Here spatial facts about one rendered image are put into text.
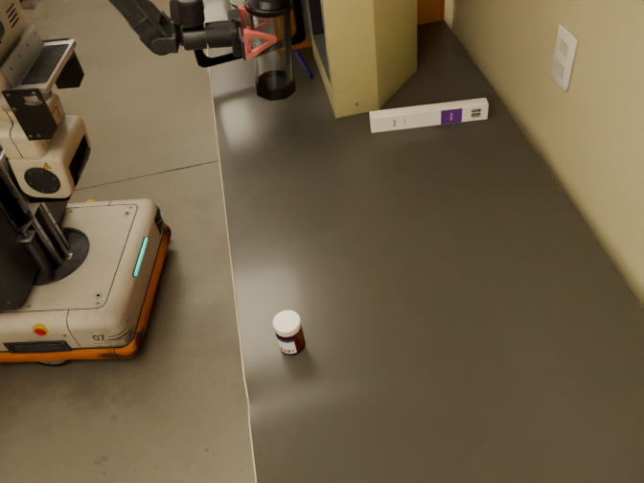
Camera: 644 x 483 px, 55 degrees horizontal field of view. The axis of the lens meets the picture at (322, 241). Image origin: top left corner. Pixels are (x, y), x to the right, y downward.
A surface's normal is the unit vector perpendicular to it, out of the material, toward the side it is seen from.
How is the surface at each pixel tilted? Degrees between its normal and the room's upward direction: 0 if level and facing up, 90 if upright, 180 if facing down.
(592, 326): 0
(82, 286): 0
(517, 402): 0
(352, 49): 90
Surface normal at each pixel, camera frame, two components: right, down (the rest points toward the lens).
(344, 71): 0.18, 0.70
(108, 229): -0.11, -0.68
